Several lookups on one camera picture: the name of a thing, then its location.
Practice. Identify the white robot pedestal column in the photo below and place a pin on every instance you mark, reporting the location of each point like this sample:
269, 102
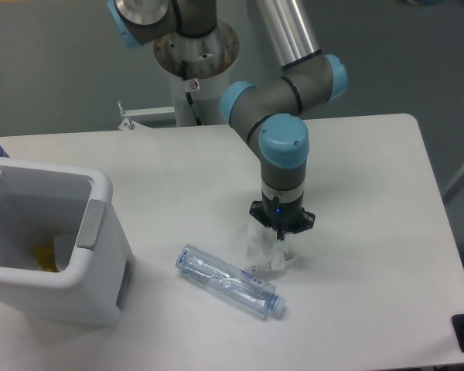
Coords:
198, 68

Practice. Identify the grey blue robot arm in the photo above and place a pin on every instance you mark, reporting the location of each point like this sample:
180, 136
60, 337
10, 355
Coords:
268, 119

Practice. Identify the white plastic wrapper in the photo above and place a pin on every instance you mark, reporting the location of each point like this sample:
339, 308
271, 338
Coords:
266, 256

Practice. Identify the white metal base frame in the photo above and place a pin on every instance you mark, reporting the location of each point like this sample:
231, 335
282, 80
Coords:
147, 114

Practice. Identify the clear plastic water bottle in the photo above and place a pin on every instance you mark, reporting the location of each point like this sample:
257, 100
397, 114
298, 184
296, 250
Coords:
239, 286

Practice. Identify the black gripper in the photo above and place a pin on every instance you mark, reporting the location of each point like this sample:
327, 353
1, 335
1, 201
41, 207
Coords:
283, 218

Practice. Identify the white plastic trash can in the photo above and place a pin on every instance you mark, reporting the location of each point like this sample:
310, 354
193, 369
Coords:
63, 252

